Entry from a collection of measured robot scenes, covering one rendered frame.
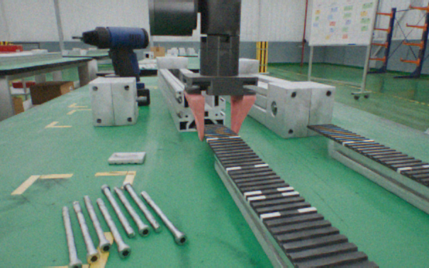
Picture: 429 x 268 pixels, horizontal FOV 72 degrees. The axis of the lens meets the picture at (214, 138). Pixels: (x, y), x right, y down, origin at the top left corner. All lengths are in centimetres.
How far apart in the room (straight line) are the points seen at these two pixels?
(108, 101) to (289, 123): 38
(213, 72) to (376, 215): 26
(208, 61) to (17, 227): 29
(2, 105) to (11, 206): 256
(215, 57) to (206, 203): 20
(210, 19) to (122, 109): 34
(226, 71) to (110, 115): 34
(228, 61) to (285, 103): 18
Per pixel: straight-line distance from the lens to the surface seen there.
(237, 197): 33
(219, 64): 42
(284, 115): 57
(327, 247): 23
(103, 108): 69
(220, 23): 42
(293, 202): 29
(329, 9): 682
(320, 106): 60
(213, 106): 61
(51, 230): 34
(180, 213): 33
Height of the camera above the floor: 95
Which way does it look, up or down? 17 degrees down
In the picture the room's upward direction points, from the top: straight up
